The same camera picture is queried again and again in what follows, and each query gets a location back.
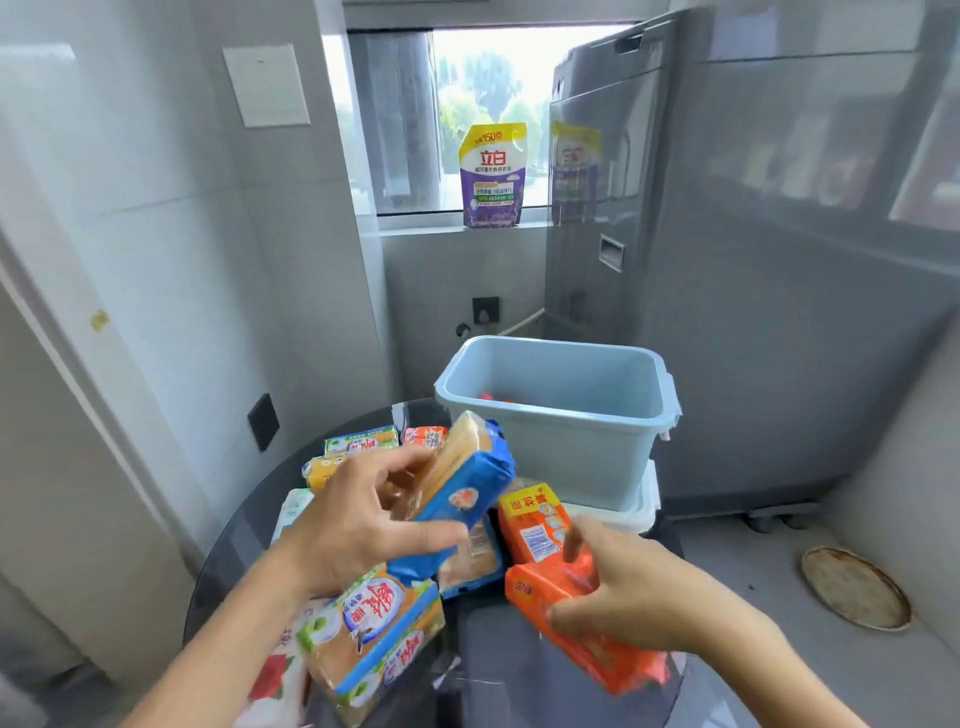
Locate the person's left hand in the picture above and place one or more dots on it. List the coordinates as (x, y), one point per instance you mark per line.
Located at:
(337, 525)

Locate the person's right hand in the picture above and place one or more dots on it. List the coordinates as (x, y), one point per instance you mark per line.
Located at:
(660, 607)

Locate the person's right thumb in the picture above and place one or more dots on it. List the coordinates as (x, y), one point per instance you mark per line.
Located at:
(574, 616)

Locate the person's left thumb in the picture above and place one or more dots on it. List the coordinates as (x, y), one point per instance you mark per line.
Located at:
(427, 540)

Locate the person's right forearm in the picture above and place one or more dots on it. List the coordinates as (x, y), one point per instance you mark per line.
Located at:
(780, 682)

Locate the person's left forearm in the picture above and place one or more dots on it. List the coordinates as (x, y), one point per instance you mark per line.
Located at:
(225, 645)

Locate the small orange soap packet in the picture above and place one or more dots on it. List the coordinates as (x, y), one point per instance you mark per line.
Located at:
(426, 436)

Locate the green and blue soap packet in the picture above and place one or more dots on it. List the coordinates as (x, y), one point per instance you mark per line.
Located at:
(375, 637)

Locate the white plastic container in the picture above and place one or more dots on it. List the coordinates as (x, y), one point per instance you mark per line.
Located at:
(630, 510)

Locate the yellow soap packet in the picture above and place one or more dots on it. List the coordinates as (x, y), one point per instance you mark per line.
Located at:
(322, 471)

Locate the white and green packet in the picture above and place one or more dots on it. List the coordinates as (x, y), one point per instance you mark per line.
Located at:
(291, 514)

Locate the red item in bin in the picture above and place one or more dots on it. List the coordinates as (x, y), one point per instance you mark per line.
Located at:
(496, 397)

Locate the light blue plastic bin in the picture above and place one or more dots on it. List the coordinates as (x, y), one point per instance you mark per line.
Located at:
(570, 427)

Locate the red flower print packet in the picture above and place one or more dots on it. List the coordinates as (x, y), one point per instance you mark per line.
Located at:
(277, 682)

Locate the round floor cover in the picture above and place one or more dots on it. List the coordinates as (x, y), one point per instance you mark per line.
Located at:
(855, 589)

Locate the white door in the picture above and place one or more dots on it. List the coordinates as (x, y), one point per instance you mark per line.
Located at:
(67, 480)

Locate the purple and yellow detergent pouch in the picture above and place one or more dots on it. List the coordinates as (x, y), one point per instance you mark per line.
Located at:
(493, 176)

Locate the grey washing machine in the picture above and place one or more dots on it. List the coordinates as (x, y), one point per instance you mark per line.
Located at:
(750, 262)

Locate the window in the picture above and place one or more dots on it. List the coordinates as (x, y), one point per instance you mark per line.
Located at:
(480, 82)

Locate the black wall switch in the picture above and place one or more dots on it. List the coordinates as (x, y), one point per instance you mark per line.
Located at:
(263, 422)

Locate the black wall outlet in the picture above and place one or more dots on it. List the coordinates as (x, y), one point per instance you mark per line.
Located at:
(486, 310)

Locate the yellow wall sticker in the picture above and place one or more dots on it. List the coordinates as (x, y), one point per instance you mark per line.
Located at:
(100, 321)

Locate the white wall panel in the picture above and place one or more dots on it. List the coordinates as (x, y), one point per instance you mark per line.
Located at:
(266, 85)

